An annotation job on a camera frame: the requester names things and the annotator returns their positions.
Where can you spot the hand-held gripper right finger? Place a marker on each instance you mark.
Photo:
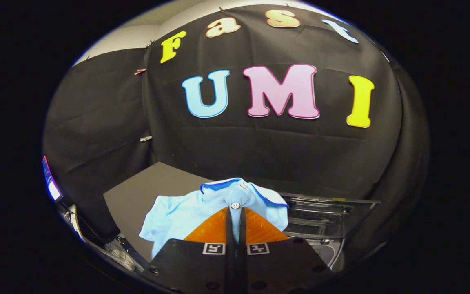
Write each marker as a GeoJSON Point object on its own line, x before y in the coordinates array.
{"type": "Point", "coordinates": [280, 269]}

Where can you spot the dark washing machine lid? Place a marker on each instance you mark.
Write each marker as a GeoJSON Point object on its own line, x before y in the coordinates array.
{"type": "Point", "coordinates": [324, 212]}

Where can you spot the silver clip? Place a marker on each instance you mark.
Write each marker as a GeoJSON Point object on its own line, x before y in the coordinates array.
{"type": "Point", "coordinates": [146, 139]}

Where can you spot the dark grey washing machine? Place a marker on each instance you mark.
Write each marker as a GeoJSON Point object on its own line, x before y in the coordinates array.
{"type": "Point", "coordinates": [329, 255]}

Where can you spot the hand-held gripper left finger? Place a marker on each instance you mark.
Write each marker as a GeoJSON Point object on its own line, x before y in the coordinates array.
{"type": "Point", "coordinates": [194, 269]}

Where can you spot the glowing screen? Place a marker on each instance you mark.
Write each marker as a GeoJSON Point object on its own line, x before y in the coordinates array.
{"type": "Point", "coordinates": [51, 185]}

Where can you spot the light blue polo shirt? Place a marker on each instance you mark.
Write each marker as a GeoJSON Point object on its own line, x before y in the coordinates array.
{"type": "Point", "coordinates": [178, 216]}

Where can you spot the red clip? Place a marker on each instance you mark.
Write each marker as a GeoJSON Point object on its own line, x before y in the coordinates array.
{"type": "Point", "coordinates": [140, 72]}

